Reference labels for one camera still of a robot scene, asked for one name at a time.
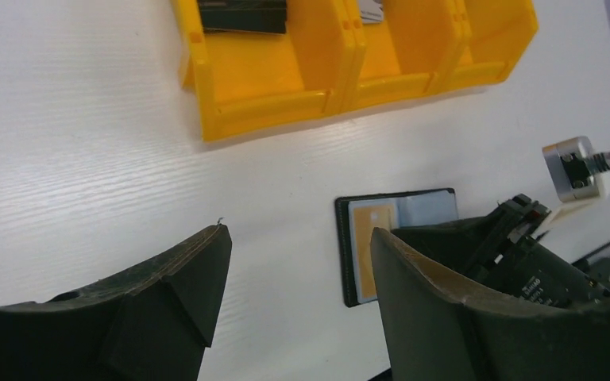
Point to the black wallet in bin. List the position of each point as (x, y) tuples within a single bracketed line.
[(250, 16)]

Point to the yellow three-compartment bin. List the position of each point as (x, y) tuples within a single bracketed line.
[(331, 58)]

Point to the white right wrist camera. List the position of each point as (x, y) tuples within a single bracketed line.
[(579, 177)]

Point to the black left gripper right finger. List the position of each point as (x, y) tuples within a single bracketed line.
[(440, 325)]

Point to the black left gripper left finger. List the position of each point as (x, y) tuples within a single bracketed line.
[(152, 321)]

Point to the silver patterned card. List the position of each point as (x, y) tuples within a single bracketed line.
[(371, 11)]

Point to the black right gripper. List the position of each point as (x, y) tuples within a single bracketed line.
[(499, 252)]

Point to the black leather card holder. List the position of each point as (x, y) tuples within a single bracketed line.
[(415, 208)]

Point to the gold numbered card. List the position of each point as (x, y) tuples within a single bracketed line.
[(364, 217)]

